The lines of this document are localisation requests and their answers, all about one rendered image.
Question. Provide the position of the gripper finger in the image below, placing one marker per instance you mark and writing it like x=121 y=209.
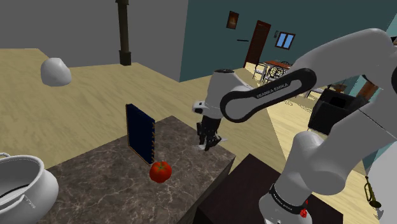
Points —
x=202 y=139
x=213 y=143

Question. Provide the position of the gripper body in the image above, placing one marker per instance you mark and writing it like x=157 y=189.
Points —
x=209 y=126

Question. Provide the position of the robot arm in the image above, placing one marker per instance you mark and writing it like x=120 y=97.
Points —
x=322 y=161

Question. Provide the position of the red tomato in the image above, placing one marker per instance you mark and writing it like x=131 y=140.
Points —
x=160 y=172

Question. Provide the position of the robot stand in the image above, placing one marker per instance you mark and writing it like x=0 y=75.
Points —
x=245 y=192

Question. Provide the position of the dark blue spiral notebook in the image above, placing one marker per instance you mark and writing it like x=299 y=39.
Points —
x=140 y=132

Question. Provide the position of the dining table with chairs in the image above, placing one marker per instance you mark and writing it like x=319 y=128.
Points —
x=274 y=69

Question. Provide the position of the dark brown door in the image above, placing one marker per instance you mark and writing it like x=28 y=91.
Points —
x=257 y=43

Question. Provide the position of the blue window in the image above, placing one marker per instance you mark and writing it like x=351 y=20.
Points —
x=285 y=40

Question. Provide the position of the black armchair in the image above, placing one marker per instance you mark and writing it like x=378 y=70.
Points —
x=325 y=116

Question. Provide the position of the white rounded object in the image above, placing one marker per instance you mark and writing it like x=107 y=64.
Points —
x=55 y=73

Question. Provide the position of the brass trumpet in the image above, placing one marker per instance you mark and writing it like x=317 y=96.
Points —
x=371 y=194

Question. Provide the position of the white cooking pot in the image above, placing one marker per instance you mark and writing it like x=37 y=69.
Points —
x=34 y=192

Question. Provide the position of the brown wall picture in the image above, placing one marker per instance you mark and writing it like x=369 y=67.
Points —
x=232 y=20

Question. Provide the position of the dark wooden post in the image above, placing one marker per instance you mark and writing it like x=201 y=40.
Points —
x=123 y=34

